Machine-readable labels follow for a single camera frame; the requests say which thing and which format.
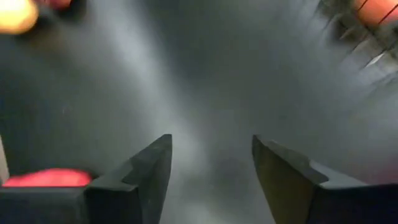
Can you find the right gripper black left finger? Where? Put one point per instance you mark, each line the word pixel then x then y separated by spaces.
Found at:
pixel 124 193

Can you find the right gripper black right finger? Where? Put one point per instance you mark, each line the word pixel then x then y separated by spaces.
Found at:
pixel 295 193

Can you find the orange round fruit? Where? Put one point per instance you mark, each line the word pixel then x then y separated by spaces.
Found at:
pixel 373 11

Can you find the dark red apple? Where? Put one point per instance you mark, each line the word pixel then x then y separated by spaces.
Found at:
pixel 57 3

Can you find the long red pepper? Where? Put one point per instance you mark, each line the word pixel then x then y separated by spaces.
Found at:
pixel 46 178

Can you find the orange yellow mango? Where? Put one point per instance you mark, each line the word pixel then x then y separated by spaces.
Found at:
pixel 15 15

